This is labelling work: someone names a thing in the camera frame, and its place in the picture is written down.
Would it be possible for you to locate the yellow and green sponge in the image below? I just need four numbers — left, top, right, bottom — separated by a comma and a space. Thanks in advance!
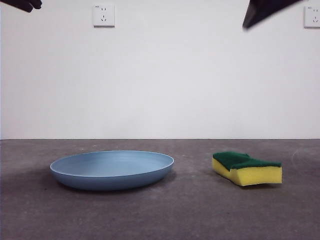
211, 151, 283, 188

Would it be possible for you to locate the white wall socket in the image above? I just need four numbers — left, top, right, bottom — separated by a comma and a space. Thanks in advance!
303, 5, 320, 29
93, 3, 116, 28

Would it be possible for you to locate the light blue round plate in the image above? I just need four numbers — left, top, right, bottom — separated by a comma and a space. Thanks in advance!
49, 149, 175, 192

